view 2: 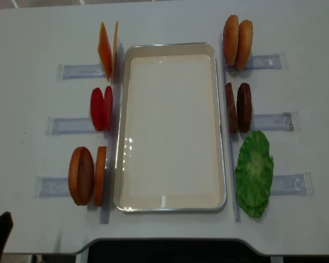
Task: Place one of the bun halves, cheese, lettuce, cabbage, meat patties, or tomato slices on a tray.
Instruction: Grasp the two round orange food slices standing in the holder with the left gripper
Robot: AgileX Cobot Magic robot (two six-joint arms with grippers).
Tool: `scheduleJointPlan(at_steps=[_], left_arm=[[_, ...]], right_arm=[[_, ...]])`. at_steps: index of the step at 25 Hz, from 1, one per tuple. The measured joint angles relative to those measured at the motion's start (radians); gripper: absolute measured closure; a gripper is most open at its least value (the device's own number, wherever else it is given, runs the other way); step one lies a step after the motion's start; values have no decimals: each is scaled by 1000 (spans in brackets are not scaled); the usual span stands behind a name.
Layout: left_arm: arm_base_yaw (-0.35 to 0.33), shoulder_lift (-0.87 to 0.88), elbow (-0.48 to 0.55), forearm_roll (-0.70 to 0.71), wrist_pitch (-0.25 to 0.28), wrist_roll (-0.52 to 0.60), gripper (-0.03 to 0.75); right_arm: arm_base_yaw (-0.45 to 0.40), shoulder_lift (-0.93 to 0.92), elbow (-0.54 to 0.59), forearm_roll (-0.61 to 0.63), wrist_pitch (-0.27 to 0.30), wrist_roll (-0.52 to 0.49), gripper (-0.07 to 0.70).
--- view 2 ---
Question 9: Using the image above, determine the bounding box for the bun slice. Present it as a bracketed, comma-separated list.
[94, 146, 107, 207]
[68, 146, 94, 205]

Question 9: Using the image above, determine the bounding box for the right red tomato slice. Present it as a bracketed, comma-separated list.
[103, 86, 113, 131]

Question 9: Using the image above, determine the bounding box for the red tomato slice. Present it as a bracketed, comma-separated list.
[90, 88, 104, 132]
[103, 86, 113, 131]

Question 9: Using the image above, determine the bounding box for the left brown meat patty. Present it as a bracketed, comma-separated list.
[225, 82, 239, 134]

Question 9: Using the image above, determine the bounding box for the left red tomato slice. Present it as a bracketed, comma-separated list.
[90, 88, 104, 132]

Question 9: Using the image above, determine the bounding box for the right dark meat patty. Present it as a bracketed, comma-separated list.
[237, 83, 252, 133]

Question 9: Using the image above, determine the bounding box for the green lettuce leaf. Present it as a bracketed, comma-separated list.
[235, 130, 274, 218]

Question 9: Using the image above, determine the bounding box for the right orange cheese slice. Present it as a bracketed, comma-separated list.
[112, 21, 118, 81]

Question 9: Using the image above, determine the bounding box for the orange cheese slice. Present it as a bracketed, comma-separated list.
[112, 21, 118, 81]
[98, 22, 112, 81]

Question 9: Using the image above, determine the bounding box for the left orange cheese slice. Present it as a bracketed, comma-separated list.
[98, 22, 112, 81]

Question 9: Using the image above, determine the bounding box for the clear holder by cheese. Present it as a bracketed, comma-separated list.
[58, 64, 106, 79]

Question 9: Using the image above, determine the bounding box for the clear holder by tomato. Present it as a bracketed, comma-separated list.
[45, 117, 98, 135]

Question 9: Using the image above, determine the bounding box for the clear holder by patties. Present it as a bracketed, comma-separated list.
[250, 111, 300, 132]

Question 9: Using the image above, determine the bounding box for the clear holder by bun slices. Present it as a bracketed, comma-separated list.
[34, 177, 71, 198]

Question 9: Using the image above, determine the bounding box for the clear holder by lettuce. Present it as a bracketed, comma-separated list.
[270, 173, 314, 196]

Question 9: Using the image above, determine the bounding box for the white rectangular metal tray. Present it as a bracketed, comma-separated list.
[114, 42, 226, 213]

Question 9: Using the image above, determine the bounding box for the clear holder by top buns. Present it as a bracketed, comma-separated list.
[226, 53, 288, 72]

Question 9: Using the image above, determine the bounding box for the left sesame top bun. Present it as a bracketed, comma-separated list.
[223, 15, 239, 66]

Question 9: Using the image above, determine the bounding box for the right top bun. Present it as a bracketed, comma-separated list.
[235, 20, 253, 71]

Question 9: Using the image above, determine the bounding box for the left clear acrylic rail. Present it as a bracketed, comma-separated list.
[100, 39, 124, 224]

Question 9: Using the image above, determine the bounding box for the clear acrylic rail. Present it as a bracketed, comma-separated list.
[220, 31, 241, 222]
[100, 39, 124, 224]

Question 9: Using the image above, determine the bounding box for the right clear acrylic rail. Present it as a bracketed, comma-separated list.
[220, 31, 241, 222]

